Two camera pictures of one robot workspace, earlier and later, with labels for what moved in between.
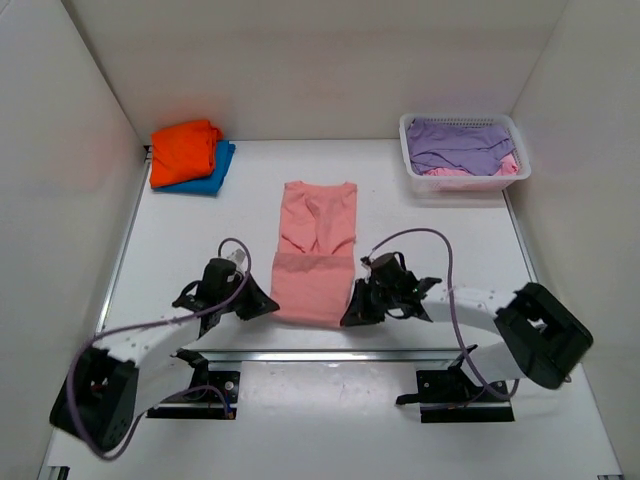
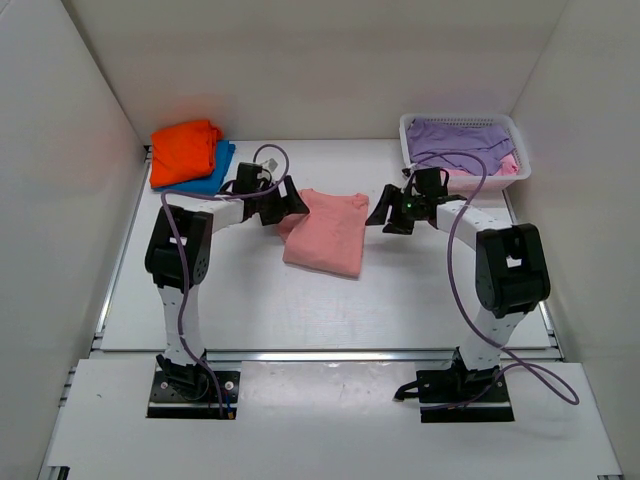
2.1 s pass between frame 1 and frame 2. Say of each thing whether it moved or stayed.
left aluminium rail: stayed
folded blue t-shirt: stayed
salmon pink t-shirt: moved
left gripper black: moved
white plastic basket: stayed
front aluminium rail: stayed
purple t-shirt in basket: stayed
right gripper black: moved
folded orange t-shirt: stayed
